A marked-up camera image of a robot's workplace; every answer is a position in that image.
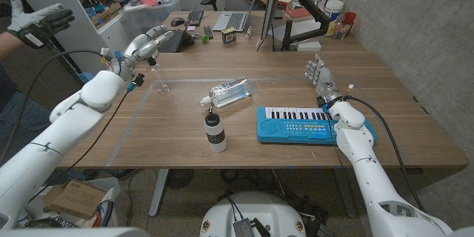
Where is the white black gloved hand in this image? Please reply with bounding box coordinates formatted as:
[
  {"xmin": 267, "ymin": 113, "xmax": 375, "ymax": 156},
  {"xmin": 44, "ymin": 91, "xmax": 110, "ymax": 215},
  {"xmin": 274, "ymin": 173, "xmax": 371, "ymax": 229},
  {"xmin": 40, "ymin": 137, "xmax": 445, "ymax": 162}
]
[{"xmin": 6, "ymin": 0, "xmax": 76, "ymax": 49}]

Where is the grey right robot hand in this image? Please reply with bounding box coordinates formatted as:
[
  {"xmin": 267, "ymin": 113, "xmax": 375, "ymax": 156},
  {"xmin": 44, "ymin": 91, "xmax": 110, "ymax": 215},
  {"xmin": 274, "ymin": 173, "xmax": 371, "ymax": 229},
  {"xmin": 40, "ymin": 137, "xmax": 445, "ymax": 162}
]
[{"xmin": 304, "ymin": 53, "xmax": 341, "ymax": 105}]

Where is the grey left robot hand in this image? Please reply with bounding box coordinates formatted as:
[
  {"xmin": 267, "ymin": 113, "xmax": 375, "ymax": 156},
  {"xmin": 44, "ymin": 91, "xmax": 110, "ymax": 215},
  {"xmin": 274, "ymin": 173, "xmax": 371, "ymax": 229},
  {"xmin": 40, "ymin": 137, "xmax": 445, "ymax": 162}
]
[{"xmin": 118, "ymin": 24, "xmax": 174, "ymax": 82}]

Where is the bare person forearm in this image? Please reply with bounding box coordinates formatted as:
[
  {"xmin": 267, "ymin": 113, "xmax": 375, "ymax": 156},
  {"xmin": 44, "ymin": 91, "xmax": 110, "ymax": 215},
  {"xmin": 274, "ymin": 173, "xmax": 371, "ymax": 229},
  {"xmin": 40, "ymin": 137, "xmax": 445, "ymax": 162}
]
[{"xmin": 0, "ymin": 31, "xmax": 23, "ymax": 62}]

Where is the clear glass pump bottle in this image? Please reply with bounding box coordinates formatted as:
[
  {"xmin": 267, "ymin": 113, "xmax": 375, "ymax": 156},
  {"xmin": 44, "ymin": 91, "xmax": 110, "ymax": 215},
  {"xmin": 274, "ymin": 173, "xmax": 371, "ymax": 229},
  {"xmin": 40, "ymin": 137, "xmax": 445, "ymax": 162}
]
[{"xmin": 146, "ymin": 56, "xmax": 171, "ymax": 96}]

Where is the blue toy piano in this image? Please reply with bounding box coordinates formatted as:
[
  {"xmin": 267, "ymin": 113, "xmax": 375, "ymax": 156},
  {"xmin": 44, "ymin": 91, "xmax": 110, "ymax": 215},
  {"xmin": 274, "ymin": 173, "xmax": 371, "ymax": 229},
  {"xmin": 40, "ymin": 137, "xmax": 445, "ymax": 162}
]
[{"xmin": 256, "ymin": 106, "xmax": 378, "ymax": 146}]

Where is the clear plastic dispenser bottle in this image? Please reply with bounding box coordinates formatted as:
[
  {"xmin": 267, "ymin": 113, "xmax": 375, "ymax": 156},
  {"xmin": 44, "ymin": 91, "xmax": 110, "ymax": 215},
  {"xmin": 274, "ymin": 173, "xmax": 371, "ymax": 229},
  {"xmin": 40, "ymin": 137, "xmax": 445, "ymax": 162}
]
[{"xmin": 199, "ymin": 76, "xmax": 254, "ymax": 109}]

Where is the white bottle black cap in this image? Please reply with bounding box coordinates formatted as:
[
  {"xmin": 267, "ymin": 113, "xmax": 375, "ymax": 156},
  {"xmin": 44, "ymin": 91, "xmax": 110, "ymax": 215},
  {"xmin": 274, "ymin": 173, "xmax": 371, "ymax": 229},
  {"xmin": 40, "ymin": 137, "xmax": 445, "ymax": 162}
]
[{"xmin": 204, "ymin": 107, "xmax": 227, "ymax": 153}]

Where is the clear plastic storage bin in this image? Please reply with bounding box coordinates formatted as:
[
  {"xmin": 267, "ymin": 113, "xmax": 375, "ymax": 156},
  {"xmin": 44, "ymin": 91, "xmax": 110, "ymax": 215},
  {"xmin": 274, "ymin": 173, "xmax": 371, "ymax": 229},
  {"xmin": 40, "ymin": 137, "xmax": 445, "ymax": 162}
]
[{"xmin": 120, "ymin": 0, "xmax": 182, "ymax": 41}]

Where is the flat white box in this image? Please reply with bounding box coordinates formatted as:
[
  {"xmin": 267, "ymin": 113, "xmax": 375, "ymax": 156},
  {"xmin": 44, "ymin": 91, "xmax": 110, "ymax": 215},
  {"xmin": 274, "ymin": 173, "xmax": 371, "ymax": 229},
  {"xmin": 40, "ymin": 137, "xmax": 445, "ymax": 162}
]
[{"xmin": 296, "ymin": 40, "xmax": 322, "ymax": 53}]

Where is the black laptop keyboard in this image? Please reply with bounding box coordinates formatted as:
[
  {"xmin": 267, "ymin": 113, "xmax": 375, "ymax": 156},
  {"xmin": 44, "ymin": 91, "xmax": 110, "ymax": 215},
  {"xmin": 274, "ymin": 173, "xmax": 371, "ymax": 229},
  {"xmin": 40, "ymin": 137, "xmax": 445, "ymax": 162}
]
[{"xmin": 158, "ymin": 29, "xmax": 193, "ymax": 53}]

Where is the cardboard box on shelf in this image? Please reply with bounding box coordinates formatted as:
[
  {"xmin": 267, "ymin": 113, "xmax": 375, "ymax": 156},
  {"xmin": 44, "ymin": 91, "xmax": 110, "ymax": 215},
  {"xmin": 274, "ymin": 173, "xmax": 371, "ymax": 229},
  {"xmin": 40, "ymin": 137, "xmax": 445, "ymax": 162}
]
[{"xmin": 90, "ymin": 1, "xmax": 123, "ymax": 27}]

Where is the glass jar with items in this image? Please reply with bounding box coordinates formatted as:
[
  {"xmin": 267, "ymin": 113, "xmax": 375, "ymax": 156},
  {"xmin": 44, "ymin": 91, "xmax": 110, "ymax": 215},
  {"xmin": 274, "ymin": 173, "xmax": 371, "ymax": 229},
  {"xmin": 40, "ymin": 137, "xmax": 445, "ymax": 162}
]
[{"xmin": 335, "ymin": 20, "xmax": 353, "ymax": 41}]

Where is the white shelf cabinet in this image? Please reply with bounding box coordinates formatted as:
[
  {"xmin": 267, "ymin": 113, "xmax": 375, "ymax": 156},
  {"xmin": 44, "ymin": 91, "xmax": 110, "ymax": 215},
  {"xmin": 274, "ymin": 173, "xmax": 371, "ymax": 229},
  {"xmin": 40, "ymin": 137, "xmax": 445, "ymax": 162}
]
[{"xmin": 3, "ymin": 0, "xmax": 136, "ymax": 88}]

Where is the black slim keyboard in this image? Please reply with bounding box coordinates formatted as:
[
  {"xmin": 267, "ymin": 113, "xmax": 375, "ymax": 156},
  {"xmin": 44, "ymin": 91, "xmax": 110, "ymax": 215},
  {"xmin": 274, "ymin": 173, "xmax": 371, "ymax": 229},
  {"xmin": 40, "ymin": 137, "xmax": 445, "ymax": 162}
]
[{"xmin": 184, "ymin": 7, "xmax": 205, "ymax": 27}]

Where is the red cup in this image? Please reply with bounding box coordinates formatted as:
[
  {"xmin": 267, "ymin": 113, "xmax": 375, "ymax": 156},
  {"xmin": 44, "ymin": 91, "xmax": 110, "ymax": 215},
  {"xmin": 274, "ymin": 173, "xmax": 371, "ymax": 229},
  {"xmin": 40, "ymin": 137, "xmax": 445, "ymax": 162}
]
[{"xmin": 343, "ymin": 11, "xmax": 358, "ymax": 27}]

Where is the white plastic jar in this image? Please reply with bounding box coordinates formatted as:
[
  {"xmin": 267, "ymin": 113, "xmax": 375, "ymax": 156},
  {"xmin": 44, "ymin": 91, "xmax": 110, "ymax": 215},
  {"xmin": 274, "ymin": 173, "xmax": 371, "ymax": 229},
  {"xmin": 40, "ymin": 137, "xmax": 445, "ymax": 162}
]
[{"xmin": 324, "ymin": 0, "xmax": 344, "ymax": 37}]

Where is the red book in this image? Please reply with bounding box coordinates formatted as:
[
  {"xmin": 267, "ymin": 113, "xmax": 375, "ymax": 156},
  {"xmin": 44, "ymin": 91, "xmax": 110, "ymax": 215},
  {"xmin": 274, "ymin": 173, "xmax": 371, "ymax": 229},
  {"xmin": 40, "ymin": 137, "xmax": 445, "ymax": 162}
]
[{"xmin": 283, "ymin": 7, "xmax": 316, "ymax": 22}]

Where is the computer monitor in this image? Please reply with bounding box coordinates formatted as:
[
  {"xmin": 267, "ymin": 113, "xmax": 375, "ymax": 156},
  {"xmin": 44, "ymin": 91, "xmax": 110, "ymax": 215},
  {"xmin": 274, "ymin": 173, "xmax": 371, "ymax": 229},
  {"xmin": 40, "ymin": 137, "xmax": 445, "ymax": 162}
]
[{"xmin": 256, "ymin": 0, "xmax": 284, "ymax": 49}]

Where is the small yellow black box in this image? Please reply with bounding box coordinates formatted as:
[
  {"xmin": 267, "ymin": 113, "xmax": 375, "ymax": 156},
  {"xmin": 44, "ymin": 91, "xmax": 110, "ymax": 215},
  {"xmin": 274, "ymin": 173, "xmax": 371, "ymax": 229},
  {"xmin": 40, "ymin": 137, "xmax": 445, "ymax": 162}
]
[{"xmin": 221, "ymin": 27, "xmax": 238, "ymax": 44}]

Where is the person in blue jeans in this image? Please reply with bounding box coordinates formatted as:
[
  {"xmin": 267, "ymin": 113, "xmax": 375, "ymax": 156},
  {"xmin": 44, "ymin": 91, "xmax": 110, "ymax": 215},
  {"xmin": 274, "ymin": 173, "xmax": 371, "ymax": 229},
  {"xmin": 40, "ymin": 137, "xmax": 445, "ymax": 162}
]
[{"xmin": 0, "ymin": 64, "xmax": 53, "ymax": 156}]

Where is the silver laptop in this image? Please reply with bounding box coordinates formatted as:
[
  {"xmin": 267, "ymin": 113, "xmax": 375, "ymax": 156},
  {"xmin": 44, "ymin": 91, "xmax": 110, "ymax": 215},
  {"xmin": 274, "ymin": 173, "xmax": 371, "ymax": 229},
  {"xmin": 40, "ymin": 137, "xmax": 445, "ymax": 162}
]
[{"xmin": 212, "ymin": 0, "xmax": 260, "ymax": 33}]

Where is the grey table leg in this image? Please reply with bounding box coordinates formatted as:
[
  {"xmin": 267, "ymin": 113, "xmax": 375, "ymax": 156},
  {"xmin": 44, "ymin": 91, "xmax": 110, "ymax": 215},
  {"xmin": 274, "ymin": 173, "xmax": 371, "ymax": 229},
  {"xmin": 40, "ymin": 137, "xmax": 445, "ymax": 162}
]
[
  {"xmin": 148, "ymin": 169, "xmax": 170, "ymax": 218},
  {"xmin": 333, "ymin": 168, "xmax": 358, "ymax": 218}
]

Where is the black round floor fan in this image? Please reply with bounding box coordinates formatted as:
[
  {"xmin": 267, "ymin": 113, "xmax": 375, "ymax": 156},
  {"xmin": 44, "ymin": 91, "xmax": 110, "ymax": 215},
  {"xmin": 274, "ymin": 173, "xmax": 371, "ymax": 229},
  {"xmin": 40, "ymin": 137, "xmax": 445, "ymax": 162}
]
[{"xmin": 165, "ymin": 169, "xmax": 195, "ymax": 190}]

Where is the white floor bin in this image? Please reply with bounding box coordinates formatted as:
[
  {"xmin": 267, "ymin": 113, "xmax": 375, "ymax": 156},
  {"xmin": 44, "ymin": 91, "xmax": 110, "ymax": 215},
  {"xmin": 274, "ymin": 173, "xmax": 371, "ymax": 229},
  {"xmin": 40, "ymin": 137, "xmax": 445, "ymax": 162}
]
[{"xmin": 21, "ymin": 176, "xmax": 123, "ymax": 229}]

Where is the white robot torso base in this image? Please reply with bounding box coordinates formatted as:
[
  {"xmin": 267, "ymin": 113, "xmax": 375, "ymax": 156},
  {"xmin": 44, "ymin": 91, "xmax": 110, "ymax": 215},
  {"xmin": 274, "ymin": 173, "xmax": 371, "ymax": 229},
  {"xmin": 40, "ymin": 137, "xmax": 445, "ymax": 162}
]
[{"xmin": 198, "ymin": 191, "xmax": 307, "ymax": 237}]

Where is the brown cardboard box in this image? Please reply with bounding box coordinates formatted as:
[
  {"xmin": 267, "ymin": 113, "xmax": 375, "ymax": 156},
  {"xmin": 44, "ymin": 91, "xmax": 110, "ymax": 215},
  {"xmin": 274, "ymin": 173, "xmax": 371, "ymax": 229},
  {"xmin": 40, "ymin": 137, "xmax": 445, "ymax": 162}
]
[{"xmin": 43, "ymin": 179, "xmax": 107, "ymax": 221}]

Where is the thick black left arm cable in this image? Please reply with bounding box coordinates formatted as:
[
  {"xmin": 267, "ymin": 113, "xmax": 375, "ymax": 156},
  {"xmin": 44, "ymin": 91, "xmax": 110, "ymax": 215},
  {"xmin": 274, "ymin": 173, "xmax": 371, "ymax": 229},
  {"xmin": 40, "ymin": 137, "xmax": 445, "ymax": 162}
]
[{"xmin": 0, "ymin": 50, "xmax": 112, "ymax": 164}]

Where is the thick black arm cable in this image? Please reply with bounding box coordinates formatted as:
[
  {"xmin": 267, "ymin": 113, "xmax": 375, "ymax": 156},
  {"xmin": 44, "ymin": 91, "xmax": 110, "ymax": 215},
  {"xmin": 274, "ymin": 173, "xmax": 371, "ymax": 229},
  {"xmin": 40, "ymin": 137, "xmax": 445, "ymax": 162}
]
[
  {"xmin": 344, "ymin": 95, "xmax": 427, "ymax": 212},
  {"xmin": 0, "ymin": 50, "xmax": 112, "ymax": 164}
]

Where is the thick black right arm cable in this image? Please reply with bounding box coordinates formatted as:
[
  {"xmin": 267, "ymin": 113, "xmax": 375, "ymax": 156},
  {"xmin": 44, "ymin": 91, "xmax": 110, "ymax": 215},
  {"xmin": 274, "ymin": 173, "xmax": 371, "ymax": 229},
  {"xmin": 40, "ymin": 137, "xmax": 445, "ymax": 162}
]
[{"xmin": 344, "ymin": 95, "xmax": 427, "ymax": 212}]

